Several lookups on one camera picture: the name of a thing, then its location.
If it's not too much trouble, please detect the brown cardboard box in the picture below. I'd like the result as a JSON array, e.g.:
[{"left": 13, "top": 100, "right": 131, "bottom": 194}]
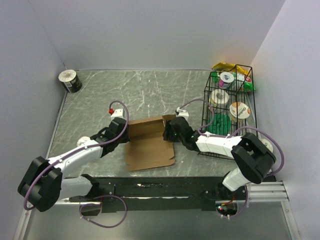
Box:
[{"left": 124, "top": 114, "right": 176, "bottom": 172}]

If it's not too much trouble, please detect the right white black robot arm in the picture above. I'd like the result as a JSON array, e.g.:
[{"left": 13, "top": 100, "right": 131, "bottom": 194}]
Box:
[{"left": 163, "top": 116, "right": 276, "bottom": 200}]

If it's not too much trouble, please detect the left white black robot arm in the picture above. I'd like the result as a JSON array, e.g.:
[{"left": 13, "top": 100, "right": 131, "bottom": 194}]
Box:
[{"left": 17, "top": 117, "right": 129, "bottom": 212}]

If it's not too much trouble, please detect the tin can brown label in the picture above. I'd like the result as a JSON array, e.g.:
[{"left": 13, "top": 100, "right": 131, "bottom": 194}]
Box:
[{"left": 76, "top": 136, "right": 90, "bottom": 148}]

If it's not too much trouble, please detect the Chobani yogurt cup in basket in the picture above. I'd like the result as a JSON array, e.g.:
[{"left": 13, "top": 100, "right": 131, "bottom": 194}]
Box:
[{"left": 229, "top": 101, "right": 251, "bottom": 122}]

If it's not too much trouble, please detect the green black chips can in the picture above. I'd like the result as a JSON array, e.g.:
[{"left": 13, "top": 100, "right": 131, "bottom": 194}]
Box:
[{"left": 58, "top": 69, "right": 82, "bottom": 93}]

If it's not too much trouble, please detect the blue white yogurt cup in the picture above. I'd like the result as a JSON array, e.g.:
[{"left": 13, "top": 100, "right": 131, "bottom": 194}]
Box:
[{"left": 218, "top": 72, "right": 235, "bottom": 89}]

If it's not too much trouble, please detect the yellow snack bag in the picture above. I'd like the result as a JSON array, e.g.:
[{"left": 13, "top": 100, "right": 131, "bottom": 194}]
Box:
[{"left": 211, "top": 62, "right": 250, "bottom": 75}]

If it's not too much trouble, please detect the green snack bag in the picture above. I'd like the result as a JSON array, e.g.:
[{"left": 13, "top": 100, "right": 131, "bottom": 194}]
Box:
[{"left": 235, "top": 73, "right": 256, "bottom": 92}]

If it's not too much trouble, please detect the red white package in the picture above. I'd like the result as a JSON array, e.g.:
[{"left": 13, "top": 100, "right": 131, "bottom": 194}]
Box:
[{"left": 245, "top": 76, "right": 252, "bottom": 83}]

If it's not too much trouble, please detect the white yogurt cup on table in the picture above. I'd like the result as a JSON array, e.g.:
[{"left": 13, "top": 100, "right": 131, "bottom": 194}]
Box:
[{"left": 260, "top": 138, "right": 274, "bottom": 152}]

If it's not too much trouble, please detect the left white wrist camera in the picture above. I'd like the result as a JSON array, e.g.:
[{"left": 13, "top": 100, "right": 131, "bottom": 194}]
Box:
[{"left": 108, "top": 108, "right": 125, "bottom": 120}]

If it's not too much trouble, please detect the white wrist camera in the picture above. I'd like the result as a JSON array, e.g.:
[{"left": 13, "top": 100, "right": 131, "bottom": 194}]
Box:
[
  {"left": 175, "top": 107, "right": 190, "bottom": 120},
  {"left": 108, "top": 108, "right": 125, "bottom": 120}
]

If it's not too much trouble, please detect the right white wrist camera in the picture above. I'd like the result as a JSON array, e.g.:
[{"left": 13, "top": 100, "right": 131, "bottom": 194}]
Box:
[{"left": 175, "top": 107, "right": 190, "bottom": 120}]

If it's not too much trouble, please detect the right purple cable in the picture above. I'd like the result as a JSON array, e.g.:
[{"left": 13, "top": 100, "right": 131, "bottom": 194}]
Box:
[{"left": 178, "top": 99, "right": 285, "bottom": 218}]

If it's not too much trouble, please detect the black wire basket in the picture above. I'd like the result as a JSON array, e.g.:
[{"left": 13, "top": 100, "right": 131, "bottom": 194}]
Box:
[{"left": 198, "top": 64, "right": 260, "bottom": 158}]

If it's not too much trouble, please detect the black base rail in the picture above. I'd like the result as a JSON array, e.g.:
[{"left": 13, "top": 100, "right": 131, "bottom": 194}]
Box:
[{"left": 68, "top": 176, "right": 276, "bottom": 214}]

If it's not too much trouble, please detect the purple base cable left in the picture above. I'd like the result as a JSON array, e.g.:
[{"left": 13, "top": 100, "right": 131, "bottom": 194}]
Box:
[{"left": 79, "top": 194, "right": 128, "bottom": 228}]

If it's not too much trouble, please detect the aluminium frame rail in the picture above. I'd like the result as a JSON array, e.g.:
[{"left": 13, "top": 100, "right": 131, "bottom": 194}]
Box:
[{"left": 248, "top": 181, "right": 289, "bottom": 203}]

